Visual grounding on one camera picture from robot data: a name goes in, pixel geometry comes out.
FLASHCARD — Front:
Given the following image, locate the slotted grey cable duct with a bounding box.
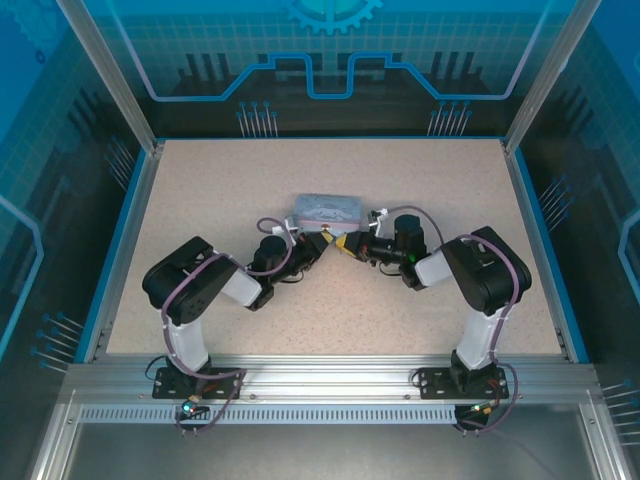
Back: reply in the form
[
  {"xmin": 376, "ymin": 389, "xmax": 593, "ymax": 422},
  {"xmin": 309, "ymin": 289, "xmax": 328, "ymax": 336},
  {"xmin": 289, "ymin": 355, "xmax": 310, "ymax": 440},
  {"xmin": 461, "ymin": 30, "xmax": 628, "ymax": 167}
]
[{"xmin": 79, "ymin": 405, "xmax": 461, "ymax": 426}]

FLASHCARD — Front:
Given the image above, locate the grey sheet metal panel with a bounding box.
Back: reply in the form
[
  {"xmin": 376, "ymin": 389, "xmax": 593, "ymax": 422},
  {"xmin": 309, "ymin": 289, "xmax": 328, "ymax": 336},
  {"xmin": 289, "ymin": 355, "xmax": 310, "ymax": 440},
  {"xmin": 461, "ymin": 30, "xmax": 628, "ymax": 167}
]
[{"xmin": 62, "ymin": 419, "xmax": 601, "ymax": 480}]

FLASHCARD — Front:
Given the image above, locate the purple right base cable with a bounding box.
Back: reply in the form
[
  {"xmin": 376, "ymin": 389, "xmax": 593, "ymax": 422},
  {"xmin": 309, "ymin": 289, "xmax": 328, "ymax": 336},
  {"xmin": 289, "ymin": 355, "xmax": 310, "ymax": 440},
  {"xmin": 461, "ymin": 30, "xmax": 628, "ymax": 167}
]
[{"xmin": 452, "ymin": 363, "xmax": 521, "ymax": 437}]

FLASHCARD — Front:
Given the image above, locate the blue table edge strip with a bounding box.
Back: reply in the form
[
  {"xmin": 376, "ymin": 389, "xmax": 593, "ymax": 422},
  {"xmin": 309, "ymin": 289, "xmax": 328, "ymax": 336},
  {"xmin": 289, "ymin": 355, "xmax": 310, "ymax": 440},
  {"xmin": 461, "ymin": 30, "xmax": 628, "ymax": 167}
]
[
  {"xmin": 514, "ymin": 147, "xmax": 591, "ymax": 364},
  {"xmin": 73, "ymin": 147, "xmax": 151, "ymax": 364}
]

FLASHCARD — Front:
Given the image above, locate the aluminium frame post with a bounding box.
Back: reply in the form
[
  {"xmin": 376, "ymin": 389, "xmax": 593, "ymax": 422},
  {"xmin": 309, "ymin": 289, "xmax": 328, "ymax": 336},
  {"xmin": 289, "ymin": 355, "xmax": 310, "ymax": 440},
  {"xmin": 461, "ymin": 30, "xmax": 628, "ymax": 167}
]
[
  {"xmin": 54, "ymin": 0, "xmax": 166, "ymax": 152},
  {"xmin": 502, "ymin": 0, "xmax": 604, "ymax": 154}
]

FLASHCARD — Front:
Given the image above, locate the long aluminium base rail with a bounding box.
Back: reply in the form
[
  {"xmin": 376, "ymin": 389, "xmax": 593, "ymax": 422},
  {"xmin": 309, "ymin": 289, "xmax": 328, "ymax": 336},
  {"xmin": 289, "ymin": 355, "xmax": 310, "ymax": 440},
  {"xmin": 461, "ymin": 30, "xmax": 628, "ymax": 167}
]
[{"xmin": 67, "ymin": 353, "xmax": 601, "ymax": 402}]

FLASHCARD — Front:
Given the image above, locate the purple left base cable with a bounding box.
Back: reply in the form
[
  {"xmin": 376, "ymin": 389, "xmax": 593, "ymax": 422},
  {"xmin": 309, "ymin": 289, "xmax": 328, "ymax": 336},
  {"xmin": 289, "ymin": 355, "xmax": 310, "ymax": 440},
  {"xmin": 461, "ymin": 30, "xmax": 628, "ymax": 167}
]
[{"xmin": 172, "ymin": 372, "xmax": 247, "ymax": 437}]

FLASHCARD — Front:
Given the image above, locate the pale blue cartoon tin box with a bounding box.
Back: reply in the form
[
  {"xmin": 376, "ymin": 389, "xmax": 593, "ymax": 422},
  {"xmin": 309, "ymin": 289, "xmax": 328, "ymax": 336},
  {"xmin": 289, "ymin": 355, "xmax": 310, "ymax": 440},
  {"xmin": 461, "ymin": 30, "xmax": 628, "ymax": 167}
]
[{"xmin": 292, "ymin": 192, "xmax": 364, "ymax": 234}]

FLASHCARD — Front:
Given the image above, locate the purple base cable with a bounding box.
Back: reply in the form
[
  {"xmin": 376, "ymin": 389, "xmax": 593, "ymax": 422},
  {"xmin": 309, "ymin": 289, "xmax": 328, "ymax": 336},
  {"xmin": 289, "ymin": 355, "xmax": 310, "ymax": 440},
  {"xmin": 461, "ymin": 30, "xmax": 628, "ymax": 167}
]
[
  {"xmin": 452, "ymin": 363, "xmax": 521, "ymax": 437},
  {"xmin": 172, "ymin": 372, "xmax": 247, "ymax": 437}
]

